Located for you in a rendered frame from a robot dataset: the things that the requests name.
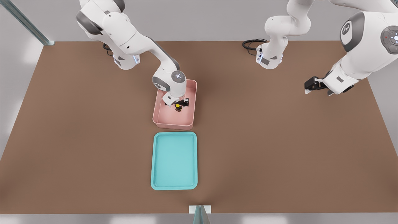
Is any pink plastic box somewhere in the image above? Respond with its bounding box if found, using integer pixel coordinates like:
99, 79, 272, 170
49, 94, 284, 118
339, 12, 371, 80
152, 79, 197, 130

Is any pale blue-green tray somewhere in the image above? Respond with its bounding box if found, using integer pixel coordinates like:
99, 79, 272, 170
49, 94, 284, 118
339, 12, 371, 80
151, 132, 198, 190

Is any silver frame post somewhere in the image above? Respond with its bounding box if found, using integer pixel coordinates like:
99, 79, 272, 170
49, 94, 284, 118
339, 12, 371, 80
189, 205, 211, 224
0, 0, 55, 46

